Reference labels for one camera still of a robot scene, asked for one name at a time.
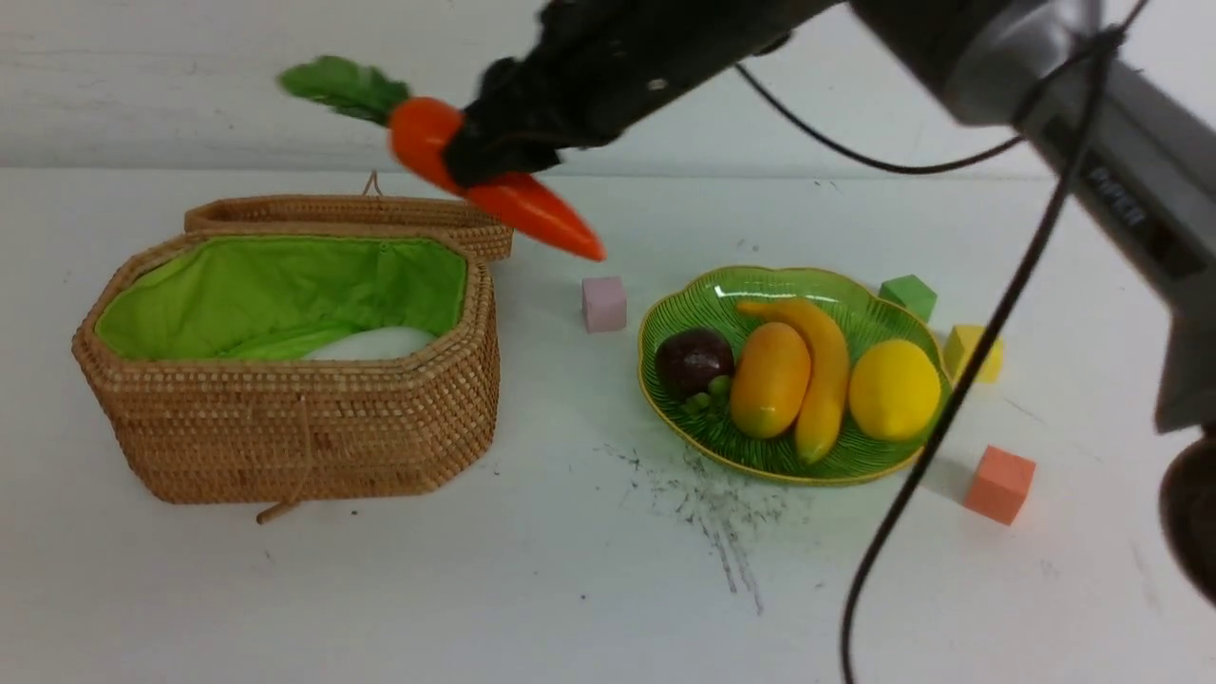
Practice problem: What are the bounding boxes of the woven wicker basket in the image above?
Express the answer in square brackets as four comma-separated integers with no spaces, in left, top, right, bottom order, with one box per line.
[72,230,500,505]

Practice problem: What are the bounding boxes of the yellow toy lemon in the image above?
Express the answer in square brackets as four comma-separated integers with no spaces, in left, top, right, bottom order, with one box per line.
[848,340,942,442]

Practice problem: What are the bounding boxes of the yellow toy banana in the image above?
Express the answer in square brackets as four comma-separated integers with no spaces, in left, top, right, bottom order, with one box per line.
[734,297,851,465]

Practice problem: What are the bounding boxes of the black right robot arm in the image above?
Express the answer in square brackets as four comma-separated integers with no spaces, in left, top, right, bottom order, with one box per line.
[441,1,1215,600]

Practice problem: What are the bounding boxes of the pink foam cube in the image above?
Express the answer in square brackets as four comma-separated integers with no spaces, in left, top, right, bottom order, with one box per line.
[581,276,627,333]

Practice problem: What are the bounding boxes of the purple toy mangosteen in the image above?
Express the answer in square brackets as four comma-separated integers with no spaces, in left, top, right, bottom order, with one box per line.
[655,327,734,415]

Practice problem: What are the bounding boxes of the white toy radish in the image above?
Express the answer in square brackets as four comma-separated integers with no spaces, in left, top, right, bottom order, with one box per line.
[302,326,437,361]

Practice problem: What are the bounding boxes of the orange toy carrot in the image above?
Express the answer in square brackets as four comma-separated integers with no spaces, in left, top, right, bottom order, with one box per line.
[276,55,606,260]

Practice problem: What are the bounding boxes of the black right camera cable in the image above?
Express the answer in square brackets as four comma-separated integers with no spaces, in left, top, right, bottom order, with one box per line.
[733,0,1150,684]

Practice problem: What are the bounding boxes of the yellow foam cube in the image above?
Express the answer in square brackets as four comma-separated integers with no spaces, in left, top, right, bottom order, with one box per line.
[942,325,1004,385]

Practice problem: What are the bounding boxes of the green leaf-shaped glass plate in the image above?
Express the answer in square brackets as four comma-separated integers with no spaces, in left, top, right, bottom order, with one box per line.
[637,265,955,486]

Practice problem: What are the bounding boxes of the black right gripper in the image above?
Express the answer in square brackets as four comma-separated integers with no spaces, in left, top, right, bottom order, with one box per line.
[441,1,831,189]

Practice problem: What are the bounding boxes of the green foam cube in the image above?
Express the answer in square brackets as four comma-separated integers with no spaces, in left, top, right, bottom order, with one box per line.
[879,275,938,323]

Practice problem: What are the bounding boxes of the orange yellow toy mango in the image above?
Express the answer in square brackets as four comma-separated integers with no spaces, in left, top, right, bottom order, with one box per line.
[730,323,814,439]

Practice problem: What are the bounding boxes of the orange foam cube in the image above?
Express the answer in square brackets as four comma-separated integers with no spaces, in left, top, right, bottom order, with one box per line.
[961,445,1037,525]

